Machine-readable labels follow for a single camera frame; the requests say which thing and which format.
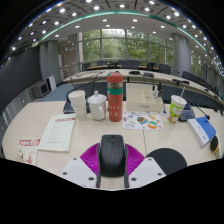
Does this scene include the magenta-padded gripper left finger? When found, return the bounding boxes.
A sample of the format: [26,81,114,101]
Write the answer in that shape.
[59,143,102,189]

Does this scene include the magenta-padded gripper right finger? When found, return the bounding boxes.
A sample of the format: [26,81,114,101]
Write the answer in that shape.
[123,143,167,189]

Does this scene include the black computer mouse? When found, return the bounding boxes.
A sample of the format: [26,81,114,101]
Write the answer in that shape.
[98,134,128,178]

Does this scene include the black round mouse pad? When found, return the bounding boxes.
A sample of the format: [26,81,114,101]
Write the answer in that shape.
[145,147,188,176]

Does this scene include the colourful sticker sheet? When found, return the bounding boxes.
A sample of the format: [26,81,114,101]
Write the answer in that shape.
[122,110,165,131]

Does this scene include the white sheet with red heading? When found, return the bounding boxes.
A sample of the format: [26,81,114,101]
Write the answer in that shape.
[37,114,76,153]

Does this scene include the white lidded ceramic mug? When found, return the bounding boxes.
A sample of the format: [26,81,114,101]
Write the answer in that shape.
[87,90,108,121]

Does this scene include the black gooseneck desk microphone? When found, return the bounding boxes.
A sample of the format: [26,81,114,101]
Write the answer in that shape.
[62,79,101,115]
[178,101,211,123]

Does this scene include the stacked white paper cups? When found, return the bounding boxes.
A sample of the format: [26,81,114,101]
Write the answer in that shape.
[67,89,88,121]

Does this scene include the white cardboard box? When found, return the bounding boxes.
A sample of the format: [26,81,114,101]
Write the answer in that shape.
[125,82,165,113]

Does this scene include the red and white booklet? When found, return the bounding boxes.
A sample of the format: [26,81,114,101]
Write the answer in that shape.
[17,138,42,166]

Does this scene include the red thermos bottle green band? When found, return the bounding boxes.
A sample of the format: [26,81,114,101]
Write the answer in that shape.
[106,71,124,123]

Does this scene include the green printed paper cup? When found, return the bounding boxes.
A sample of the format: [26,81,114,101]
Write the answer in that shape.
[167,87,188,124]

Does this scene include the blue and white book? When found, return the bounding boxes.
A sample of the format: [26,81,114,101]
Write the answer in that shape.
[186,115,218,148]

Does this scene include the handheld microphone black foam head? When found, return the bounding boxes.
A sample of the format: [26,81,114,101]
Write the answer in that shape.
[209,134,222,160]

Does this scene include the curved long conference desk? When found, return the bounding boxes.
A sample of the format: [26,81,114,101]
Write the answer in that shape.
[63,68,224,108]

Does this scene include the grey box appliance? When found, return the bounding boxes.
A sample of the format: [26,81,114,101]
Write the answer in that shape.
[31,80,51,99]

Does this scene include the group of dark office chairs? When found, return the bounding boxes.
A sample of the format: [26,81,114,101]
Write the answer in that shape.
[81,59,211,86]

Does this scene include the group of ceiling lights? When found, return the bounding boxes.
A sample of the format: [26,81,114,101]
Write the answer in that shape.
[9,0,224,74]

